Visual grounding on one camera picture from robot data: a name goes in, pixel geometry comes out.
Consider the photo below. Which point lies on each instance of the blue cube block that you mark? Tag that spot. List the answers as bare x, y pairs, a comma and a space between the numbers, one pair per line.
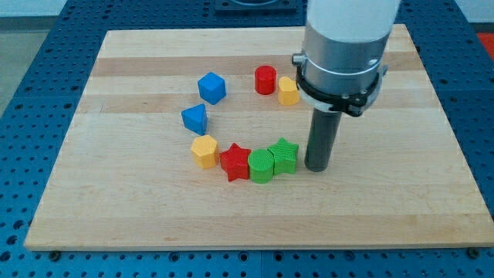
212, 88

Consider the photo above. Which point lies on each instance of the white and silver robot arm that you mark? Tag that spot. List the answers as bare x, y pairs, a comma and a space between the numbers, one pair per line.
339, 68

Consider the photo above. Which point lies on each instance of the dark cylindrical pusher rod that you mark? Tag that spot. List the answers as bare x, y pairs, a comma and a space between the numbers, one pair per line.
323, 131

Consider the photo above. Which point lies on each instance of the blue triangle block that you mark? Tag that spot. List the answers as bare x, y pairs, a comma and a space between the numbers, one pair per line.
195, 119

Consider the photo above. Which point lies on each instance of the wooden board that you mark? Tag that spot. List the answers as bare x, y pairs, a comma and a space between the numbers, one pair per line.
125, 179

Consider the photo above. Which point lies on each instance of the green star block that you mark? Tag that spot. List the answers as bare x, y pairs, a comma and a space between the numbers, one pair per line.
285, 156

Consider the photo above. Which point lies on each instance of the green cylinder block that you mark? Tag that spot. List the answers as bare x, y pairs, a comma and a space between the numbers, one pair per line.
261, 166

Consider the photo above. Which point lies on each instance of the yellow heart block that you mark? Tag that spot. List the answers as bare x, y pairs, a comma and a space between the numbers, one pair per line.
288, 93

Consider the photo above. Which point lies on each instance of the yellow hexagon block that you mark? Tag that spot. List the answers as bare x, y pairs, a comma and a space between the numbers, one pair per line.
204, 150

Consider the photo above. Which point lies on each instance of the red cylinder block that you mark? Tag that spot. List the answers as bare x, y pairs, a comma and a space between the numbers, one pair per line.
265, 79

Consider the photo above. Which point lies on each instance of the red star block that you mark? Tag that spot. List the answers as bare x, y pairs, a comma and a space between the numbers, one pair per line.
234, 162

